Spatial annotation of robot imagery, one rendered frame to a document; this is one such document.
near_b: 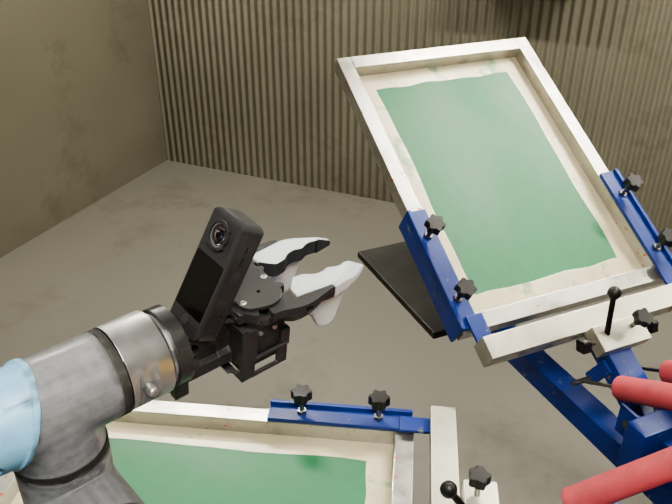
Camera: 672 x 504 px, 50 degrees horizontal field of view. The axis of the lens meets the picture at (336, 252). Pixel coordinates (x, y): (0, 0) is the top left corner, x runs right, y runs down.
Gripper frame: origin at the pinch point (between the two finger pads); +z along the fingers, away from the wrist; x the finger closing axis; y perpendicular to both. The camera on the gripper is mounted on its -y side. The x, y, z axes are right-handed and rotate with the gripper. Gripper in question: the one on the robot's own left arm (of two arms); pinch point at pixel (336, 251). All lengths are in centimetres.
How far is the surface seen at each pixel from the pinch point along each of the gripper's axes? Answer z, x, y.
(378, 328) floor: 162, -126, 186
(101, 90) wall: 143, -366, 150
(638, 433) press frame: 70, 17, 61
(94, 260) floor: 88, -277, 207
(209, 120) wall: 211, -347, 180
